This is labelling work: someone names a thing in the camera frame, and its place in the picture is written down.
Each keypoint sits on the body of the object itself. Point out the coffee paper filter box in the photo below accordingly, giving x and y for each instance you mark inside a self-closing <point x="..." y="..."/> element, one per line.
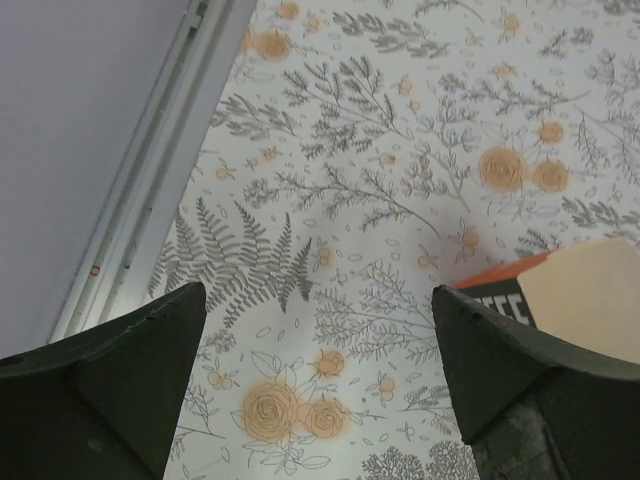
<point x="586" y="294"/>

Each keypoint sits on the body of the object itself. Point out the aluminium side rail left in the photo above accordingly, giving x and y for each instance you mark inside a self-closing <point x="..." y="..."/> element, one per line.
<point x="118" y="263"/>

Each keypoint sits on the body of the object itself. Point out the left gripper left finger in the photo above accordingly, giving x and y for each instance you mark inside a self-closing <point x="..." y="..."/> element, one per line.
<point x="104" y="403"/>

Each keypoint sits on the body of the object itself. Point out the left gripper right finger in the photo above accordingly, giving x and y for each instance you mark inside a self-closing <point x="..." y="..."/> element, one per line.
<point x="530" y="405"/>

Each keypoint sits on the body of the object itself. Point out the floral pattern table mat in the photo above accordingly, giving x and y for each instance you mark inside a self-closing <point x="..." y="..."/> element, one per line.
<point x="364" y="152"/>

